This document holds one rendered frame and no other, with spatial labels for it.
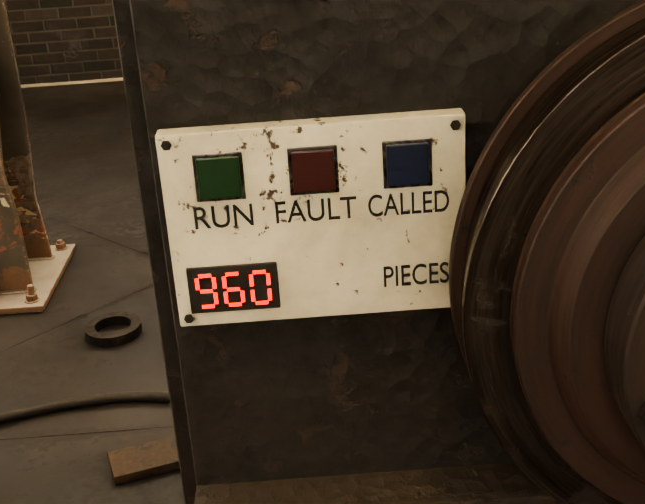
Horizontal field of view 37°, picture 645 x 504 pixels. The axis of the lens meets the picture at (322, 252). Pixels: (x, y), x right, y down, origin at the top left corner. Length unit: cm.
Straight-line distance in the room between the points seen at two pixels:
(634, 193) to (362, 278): 28
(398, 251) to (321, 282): 7
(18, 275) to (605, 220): 307
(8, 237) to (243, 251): 275
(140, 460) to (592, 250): 199
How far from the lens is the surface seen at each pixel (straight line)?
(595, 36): 76
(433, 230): 85
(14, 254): 359
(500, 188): 70
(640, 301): 67
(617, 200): 69
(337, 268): 86
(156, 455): 258
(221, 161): 82
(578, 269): 71
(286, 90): 82
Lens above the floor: 146
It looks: 23 degrees down
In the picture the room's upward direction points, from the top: 4 degrees counter-clockwise
